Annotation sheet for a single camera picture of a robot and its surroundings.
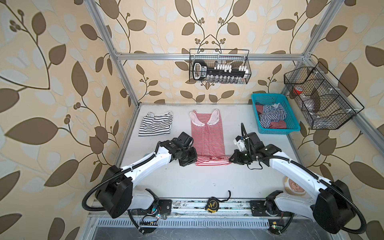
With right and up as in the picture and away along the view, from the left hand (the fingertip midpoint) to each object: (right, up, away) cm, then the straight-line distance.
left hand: (200, 158), depth 80 cm
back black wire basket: (+29, +46, +11) cm, 55 cm away
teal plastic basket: (+63, +19, +19) cm, 68 cm away
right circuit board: (+37, -31, -9) cm, 49 cm away
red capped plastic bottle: (+54, +38, +1) cm, 66 cm away
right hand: (+16, -1, 0) cm, 16 cm away
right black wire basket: (+63, +30, -5) cm, 70 cm away
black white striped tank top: (-34, +18, +27) cm, 46 cm away
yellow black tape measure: (+6, -21, -7) cm, 23 cm away
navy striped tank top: (+54, +26, +28) cm, 66 cm away
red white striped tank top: (+6, +8, +21) cm, 23 cm away
